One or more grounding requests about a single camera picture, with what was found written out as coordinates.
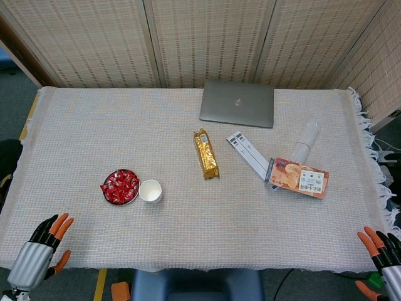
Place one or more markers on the left robot hand silver orange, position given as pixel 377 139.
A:
pixel 31 263

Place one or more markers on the right robot hand silver orange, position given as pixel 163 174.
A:
pixel 391 276

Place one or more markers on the plate of red candies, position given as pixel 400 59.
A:
pixel 120 187

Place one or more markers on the white paper cup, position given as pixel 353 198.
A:
pixel 150 191

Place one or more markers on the small green object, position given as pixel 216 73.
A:
pixel 375 279

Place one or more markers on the orange block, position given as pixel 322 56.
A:
pixel 120 291

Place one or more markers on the black bulky object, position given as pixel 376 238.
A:
pixel 9 156

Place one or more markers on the orange blue cracker box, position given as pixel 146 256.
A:
pixel 297 178

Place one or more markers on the woven pale tablecloth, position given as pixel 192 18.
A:
pixel 188 225

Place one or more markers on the blue grey seat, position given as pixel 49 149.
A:
pixel 194 287

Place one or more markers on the long flat white box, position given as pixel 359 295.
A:
pixel 246 155
pixel 253 150

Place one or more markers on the woven bamboo screen panel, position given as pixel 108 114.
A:
pixel 210 40
pixel 313 40
pixel 382 78
pixel 94 40

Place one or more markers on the blue background object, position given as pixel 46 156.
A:
pixel 4 61

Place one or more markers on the gold foil biscuit pack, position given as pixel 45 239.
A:
pixel 206 156

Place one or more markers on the grey closed laptop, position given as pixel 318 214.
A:
pixel 236 105

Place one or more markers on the brown wooden post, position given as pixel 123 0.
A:
pixel 25 53

